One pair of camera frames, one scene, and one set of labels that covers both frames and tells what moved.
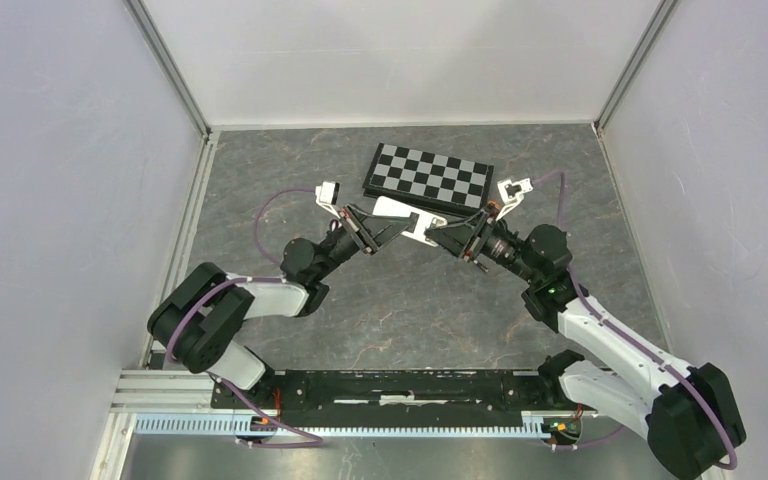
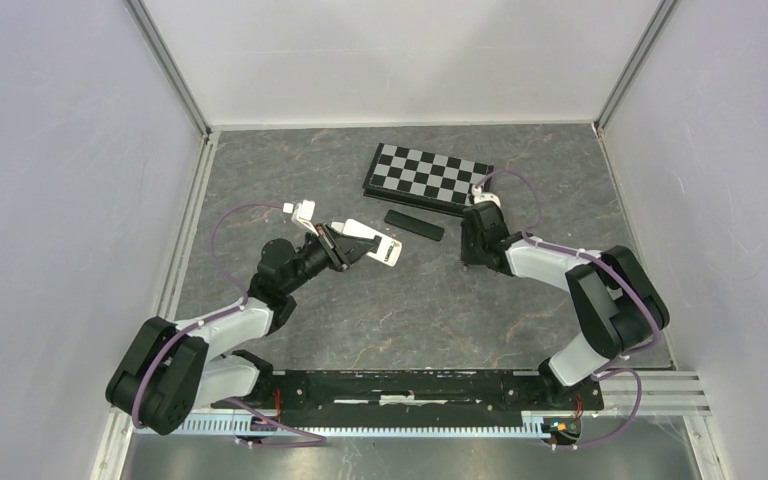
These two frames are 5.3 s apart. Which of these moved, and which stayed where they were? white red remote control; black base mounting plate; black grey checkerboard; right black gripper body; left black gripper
Moved: left black gripper; white red remote control
Stayed: black base mounting plate; right black gripper body; black grey checkerboard
